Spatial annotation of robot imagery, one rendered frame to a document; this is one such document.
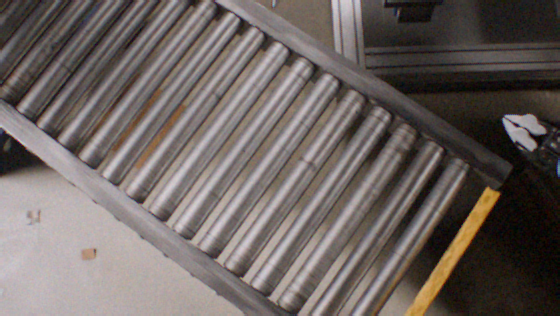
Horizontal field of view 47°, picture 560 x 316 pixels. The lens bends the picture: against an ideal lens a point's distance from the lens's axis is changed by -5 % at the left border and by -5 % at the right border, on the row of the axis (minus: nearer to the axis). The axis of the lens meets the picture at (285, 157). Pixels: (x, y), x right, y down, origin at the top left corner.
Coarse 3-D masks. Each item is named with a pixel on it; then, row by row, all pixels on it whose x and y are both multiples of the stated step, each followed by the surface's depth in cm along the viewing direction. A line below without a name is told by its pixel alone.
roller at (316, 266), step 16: (400, 128) 136; (400, 144) 135; (384, 160) 134; (400, 160) 135; (368, 176) 134; (384, 176) 134; (368, 192) 133; (352, 208) 132; (368, 208) 133; (336, 224) 132; (352, 224) 131; (320, 240) 132; (336, 240) 130; (320, 256) 130; (336, 256) 131; (304, 272) 129; (320, 272) 129; (288, 288) 129; (304, 288) 128; (288, 304) 128; (304, 304) 129
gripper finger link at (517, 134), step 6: (504, 120) 137; (510, 126) 137; (510, 132) 137; (516, 132) 135; (522, 132) 133; (528, 132) 132; (516, 138) 136; (522, 138) 135; (528, 138) 134; (522, 144) 136; (528, 144) 136; (534, 144) 134
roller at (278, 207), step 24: (360, 96) 138; (336, 120) 137; (312, 144) 136; (336, 144) 137; (312, 168) 135; (288, 192) 133; (264, 216) 133; (240, 240) 133; (264, 240) 132; (240, 264) 130
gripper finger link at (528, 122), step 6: (528, 114) 133; (510, 120) 137; (516, 120) 137; (522, 120) 137; (528, 120) 135; (534, 120) 134; (522, 126) 137; (528, 126) 137; (534, 126) 136; (540, 126) 134; (534, 132) 136; (540, 132) 136
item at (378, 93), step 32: (224, 0) 145; (288, 32) 142; (288, 64) 151; (320, 64) 140; (352, 64) 140; (384, 96) 138; (416, 128) 136; (448, 128) 135; (448, 160) 139; (480, 160) 133
